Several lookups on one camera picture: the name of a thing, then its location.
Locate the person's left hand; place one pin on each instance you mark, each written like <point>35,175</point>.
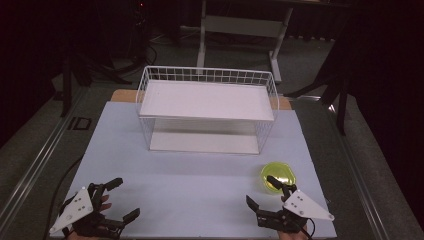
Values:
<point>105,202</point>

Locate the black floor socket plate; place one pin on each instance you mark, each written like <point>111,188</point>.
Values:
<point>80,123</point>

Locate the black tripod stand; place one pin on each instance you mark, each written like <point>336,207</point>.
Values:
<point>340,96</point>

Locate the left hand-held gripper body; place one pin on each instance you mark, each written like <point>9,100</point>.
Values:
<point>76,206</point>

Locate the metal floor rail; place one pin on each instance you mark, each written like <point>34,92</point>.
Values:
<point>36,166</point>
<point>363,180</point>

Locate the white metal table frame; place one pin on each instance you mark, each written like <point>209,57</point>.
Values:
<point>243,26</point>

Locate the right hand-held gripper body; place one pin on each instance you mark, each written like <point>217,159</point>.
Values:
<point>301,207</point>

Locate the green plastic bowl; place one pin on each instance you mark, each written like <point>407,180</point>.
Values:
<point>278,173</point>

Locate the light blue table mat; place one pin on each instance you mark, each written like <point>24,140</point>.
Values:
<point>186,186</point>

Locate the person's right hand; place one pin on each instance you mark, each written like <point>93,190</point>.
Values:
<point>293,236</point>

